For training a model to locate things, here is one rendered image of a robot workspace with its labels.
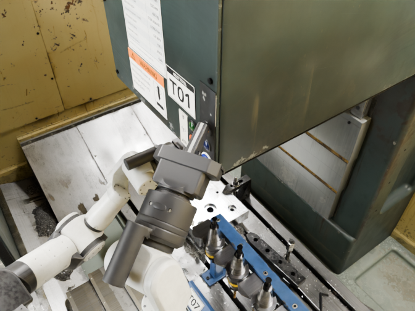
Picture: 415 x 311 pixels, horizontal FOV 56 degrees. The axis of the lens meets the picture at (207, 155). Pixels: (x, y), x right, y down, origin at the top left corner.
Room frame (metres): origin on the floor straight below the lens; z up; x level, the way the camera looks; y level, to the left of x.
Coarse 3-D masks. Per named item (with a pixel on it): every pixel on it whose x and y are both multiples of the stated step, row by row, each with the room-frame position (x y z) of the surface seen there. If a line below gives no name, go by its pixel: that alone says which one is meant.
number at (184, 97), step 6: (180, 90) 0.61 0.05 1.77; (186, 90) 0.59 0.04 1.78; (180, 96) 0.61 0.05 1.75; (186, 96) 0.59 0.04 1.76; (192, 96) 0.58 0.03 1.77; (180, 102) 0.61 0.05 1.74; (186, 102) 0.59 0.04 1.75; (192, 102) 0.58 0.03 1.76; (186, 108) 0.60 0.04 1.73; (192, 108) 0.58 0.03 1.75
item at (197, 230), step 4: (204, 220) 0.73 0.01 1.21; (208, 220) 0.72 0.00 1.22; (200, 224) 0.71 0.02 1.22; (204, 224) 0.71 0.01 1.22; (208, 224) 0.71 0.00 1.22; (192, 228) 0.70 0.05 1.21; (196, 228) 0.69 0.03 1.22; (200, 228) 0.69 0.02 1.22; (204, 228) 0.69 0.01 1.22; (208, 228) 0.69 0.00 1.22; (192, 232) 0.68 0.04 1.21; (196, 232) 0.68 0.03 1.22; (200, 232) 0.68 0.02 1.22; (204, 232) 0.68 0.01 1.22; (196, 236) 0.67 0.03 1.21; (200, 236) 0.67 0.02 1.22
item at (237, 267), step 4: (236, 256) 0.55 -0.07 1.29; (232, 260) 0.55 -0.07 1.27; (236, 260) 0.54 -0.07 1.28; (240, 260) 0.54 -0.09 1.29; (244, 260) 0.55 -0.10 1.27; (232, 264) 0.55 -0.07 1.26; (236, 264) 0.54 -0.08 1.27; (240, 264) 0.54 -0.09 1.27; (244, 264) 0.55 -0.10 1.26; (232, 268) 0.54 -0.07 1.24; (236, 268) 0.54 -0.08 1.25; (240, 268) 0.54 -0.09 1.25; (244, 268) 0.54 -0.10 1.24; (232, 272) 0.54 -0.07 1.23; (236, 272) 0.54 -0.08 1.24; (240, 272) 0.54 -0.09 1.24; (244, 272) 0.54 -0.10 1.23
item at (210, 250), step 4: (204, 236) 0.66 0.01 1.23; (204, 240) 0.65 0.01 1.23; (224, 240) 0.65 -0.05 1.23; (204, 244) 0.64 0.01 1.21; (220, 244) 0.63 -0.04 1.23; (224, 244) 0.64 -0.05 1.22; (208, 248) 0.62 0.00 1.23; (212, 248) 0.62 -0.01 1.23; (216, 248) 0.62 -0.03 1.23; (220, 248) 0.62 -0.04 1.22; (208, 252) 0.62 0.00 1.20; (212, 252) 0.62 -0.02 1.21
